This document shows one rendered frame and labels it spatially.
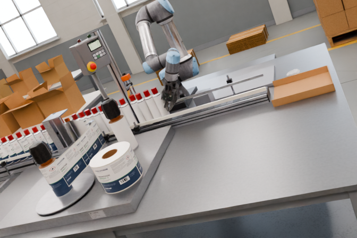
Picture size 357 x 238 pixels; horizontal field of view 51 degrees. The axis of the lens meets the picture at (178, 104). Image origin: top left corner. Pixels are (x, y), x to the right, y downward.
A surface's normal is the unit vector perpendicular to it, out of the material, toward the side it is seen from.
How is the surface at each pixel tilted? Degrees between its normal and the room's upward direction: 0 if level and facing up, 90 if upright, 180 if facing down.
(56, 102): 90
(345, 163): 0
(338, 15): 90
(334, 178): 0
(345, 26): 90
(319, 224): 0
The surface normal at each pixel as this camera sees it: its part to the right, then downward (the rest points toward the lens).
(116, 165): 0.30, 0.20
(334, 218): -0.39, -0.87
